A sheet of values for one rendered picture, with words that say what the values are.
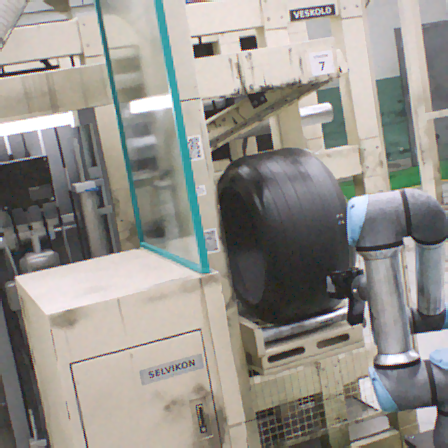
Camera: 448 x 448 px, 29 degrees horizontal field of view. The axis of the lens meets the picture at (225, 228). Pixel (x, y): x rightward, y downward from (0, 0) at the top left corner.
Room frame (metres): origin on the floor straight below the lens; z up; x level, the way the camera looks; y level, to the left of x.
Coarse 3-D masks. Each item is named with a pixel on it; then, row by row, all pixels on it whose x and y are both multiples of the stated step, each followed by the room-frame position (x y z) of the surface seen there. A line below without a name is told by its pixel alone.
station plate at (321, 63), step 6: (312, 54) 3.04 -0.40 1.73; (318, 54) 3.04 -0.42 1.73; (324, 54) 3.05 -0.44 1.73; (330, 54) 3.06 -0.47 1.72; (312, 60) 3.03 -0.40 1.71; (318, 60) 3.04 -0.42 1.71; (324, 60) 3.05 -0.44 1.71; (330, 60) 3.06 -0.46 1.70; (312, 66) 3.03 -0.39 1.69; (318, 66) 3.04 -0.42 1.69; (324, 66) 3.05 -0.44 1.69; (330, 66) 3.06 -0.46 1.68; (312, 72) 3.03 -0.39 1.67; (318, 72) 3.04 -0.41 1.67; (324, 72) 3.05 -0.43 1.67; (330, 72) 3.05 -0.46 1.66
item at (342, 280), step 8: (336, 272) 2.42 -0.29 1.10; (344, 272) 2.43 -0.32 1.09; (352, 272) 2.36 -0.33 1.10; (360, 272) 2.37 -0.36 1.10; (336, 280) 2.43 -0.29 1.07; (344, 280) 2.41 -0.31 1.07; (352, 280) 2.36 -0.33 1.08; (336, 288) 2.44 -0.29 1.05; (344, 288) 2.41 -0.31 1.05; (344, 296) 2.41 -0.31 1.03; (352, 296) 2.36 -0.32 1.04
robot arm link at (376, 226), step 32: (384, 192) 2.05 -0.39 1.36; (352, 224) 2.00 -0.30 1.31; (384, 224) 1.99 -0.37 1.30; (384, 256) 2.00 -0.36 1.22; (384, 288) 2.00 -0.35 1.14; (384, 320) 2.00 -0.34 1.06; (384, 352) 2.00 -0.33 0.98; (416, 352) 2.01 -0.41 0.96; (384, 384) 1.97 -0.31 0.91; (416, 384) 1.96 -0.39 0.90
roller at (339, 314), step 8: (320, 312) 2.65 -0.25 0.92; (328, 312) 2.65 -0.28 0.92; (336, 312) 2.65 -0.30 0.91; (344, 312) 2.65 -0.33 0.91; (296, 320) 2.61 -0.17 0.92; (304, 320) 2.61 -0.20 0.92; (312, 320) 2.62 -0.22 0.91; (320, 320) 2.62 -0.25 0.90; (328, 320) 2.63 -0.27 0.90; (336, 320) 2.65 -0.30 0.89; (264, 328) 2.58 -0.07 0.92; (272, 328) 2.58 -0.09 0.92; (280, 328) 2.58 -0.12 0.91; (288, 328) 2.59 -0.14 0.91; (296, 328) 2.60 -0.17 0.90; (304, 328) 2.61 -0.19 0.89; (312, 328) 2.62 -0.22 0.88; (264, 336) 2.56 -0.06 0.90; (272, 336) 2.57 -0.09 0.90; (280, 336) 2.58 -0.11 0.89
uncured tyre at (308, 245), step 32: (256, 160) 2.67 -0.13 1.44; (288, 160) 2.66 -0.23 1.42; (320, 160) 2.71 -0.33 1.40; (224, 192) 2.82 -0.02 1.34; (256, 192) 2.57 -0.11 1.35; (288, 192) 2.54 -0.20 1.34; (320, 192) 2.56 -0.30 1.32; (224, 224) 2.91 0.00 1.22; (256, 224) 2.56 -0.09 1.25; (288, 224) 2.49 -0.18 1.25; (320, 224) 2.52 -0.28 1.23; (256, 256) 3.00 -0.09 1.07; (288, 256) 2.48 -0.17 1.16; (320, 256) 2.51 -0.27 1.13; (352, 256) 2.56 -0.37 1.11; (256, 288) 2.92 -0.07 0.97; (288, 288) 2.50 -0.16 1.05; (320, 288) 2.54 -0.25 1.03; (288, 320) 2.61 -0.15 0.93
